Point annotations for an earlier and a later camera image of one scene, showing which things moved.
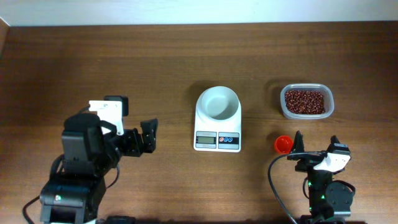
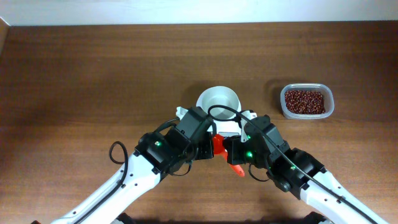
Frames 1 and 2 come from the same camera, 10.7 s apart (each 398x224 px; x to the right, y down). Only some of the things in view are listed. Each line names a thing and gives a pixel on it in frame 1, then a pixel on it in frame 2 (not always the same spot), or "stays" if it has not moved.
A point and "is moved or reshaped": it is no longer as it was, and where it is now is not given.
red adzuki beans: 305,102 stays
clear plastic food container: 306,101 stays
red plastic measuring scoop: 283,144 is moved or reshaped
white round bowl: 218,103 stays
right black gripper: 309,162 to 232,145
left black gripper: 146,140 to 206,152
